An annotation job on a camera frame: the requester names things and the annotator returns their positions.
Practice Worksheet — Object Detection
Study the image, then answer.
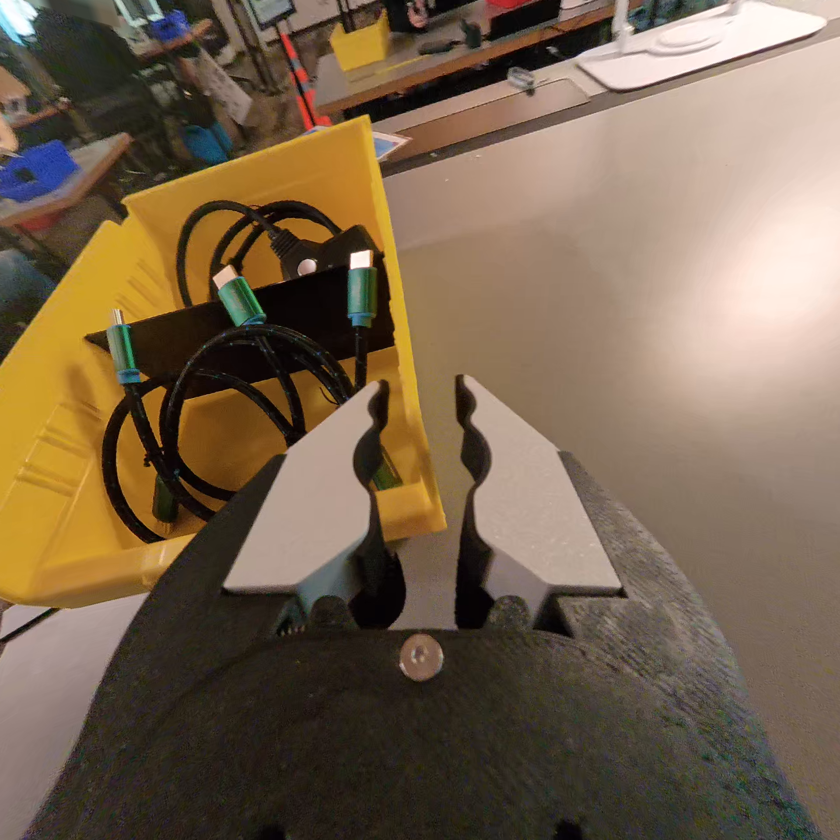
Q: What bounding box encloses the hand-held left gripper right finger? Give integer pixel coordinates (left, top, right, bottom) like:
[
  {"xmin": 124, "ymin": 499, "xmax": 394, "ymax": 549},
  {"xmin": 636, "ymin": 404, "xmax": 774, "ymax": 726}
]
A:
[{"xmin": 455, "ymin": 374, "xmax": 623, "ymax": 623}]

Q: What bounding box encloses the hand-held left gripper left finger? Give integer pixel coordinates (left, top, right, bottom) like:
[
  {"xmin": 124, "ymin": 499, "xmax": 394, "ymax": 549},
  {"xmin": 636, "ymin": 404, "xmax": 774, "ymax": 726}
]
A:
[{"xmin": 223, "ymin": 378, "xmax": 403, "ymax": 614}]

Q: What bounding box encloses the yellow storage bin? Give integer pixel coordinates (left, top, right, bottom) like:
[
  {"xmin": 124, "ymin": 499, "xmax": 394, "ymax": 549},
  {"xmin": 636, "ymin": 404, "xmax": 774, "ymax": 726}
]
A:
[
  {"xmin": 330, "ymin": 13, "xmax": 392, "ymax": 72},
  {"xmin": 0, "ymin": 115, "xmax": 448, "ymax": 609}
]

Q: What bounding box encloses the black hdmi switch box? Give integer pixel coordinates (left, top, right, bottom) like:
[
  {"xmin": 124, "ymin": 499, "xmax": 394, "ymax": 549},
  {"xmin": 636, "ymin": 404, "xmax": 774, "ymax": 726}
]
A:
[{"xmin": 176, "ymin": 200, "xmax": 386, "ymax": 309}]

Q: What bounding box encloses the black bin divider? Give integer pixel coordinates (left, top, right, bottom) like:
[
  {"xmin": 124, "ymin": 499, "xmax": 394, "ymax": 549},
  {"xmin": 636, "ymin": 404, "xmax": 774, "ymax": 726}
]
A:
[{"xmin": 85, "ymin": 266, "xmax": 398, "ymax": 389}]

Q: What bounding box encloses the black hex key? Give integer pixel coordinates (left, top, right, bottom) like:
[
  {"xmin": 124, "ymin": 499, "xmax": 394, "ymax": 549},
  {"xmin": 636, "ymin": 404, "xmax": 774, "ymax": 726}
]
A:
[{"xmin": 0, "ymin": 607, "xmax": 61, "ymax": 647}]

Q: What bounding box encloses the dark brown desk pad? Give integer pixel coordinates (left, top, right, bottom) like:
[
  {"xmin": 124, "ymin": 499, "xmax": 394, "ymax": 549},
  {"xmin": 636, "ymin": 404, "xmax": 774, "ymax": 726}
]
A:
[{"xmin": 374, "ymin": 79, "xmax": 592, "ymax": 161}]

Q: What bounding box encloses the small blue storage bin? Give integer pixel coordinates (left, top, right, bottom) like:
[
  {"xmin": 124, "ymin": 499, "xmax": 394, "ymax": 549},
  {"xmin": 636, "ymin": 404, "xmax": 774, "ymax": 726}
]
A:
[{"xmin": 0, "ymin": 141, "xmax": 81, "ymax": 202}]

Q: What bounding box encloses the black laptop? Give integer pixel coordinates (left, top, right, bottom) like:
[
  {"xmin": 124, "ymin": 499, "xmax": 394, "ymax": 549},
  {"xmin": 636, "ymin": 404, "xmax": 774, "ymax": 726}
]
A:
[{"xmin": 489, "ymin": 7, "xmax": 563, "ymax": 42}]

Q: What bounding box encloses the white screen on stand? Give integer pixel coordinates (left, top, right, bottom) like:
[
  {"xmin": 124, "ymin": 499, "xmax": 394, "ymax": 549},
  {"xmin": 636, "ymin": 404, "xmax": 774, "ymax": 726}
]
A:
[{"xmin": 246, "ymin": 0, "xmax": 298, "ymax": 32}]

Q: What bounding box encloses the orange striped post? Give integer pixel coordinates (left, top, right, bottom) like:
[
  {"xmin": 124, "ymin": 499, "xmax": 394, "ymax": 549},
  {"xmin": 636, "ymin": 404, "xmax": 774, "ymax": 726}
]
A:
[{"xmin": 279, "ymin": 29, "xmax": 333, "ymax": 130}]

